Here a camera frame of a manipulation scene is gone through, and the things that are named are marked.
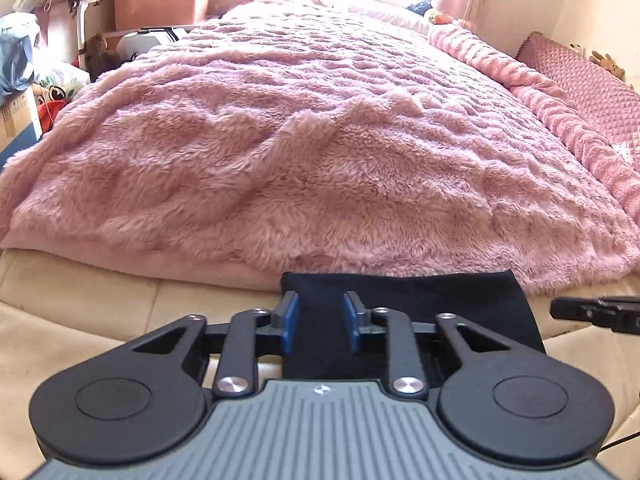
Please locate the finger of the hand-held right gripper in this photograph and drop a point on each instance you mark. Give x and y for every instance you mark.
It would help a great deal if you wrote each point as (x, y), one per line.
(590, 308)

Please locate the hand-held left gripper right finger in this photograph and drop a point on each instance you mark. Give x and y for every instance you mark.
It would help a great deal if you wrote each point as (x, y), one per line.
(351, 323)

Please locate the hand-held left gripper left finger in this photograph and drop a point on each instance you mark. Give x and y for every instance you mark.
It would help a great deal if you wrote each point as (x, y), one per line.
(290, 323)

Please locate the black pants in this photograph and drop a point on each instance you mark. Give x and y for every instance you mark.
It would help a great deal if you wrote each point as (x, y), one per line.
(322, 332)

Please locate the pink fluffy blanket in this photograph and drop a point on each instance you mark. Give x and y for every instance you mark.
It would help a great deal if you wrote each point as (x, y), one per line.
(300, 150)

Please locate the pink quilted headboard cushion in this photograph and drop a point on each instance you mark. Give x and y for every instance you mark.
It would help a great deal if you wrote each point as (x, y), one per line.
(595, 95)

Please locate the pink rolled comforter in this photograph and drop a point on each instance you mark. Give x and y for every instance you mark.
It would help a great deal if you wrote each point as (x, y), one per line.
(550, 95)

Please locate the brown stuffed toy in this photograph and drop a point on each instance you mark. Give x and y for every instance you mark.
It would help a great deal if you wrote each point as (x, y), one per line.
(607, 62)

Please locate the white pillow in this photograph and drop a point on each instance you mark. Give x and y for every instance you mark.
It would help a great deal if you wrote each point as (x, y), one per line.
(385, 12)

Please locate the white appliance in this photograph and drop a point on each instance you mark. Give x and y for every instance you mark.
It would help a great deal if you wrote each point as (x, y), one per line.
(150, 42)

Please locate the brown plush toy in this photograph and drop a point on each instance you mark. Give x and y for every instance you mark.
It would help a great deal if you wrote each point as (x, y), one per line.
(102, 55)

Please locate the printed plastic bag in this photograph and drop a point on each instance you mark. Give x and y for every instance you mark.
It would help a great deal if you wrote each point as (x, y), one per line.
(62, 85)

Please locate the small cardboard box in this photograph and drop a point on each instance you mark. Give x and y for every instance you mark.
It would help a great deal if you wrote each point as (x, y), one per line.
(15, 120)

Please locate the blue plastic bag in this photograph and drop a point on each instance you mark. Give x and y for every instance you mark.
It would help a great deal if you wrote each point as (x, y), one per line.
(17, 55)

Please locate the beige upholstered bed frame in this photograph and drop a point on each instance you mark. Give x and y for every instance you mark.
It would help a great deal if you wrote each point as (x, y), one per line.
(100, 305)

